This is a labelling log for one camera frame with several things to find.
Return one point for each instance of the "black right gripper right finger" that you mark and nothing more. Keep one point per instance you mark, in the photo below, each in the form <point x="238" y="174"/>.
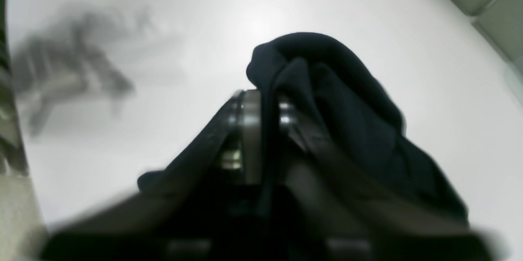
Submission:
<point x="357" y="218"/>

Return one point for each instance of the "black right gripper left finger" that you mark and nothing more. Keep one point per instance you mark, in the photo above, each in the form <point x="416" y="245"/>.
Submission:
<point x="174" y="215"/>

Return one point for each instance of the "black t-shirt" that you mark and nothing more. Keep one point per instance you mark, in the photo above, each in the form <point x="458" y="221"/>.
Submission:
<point x="328" y="83"/>

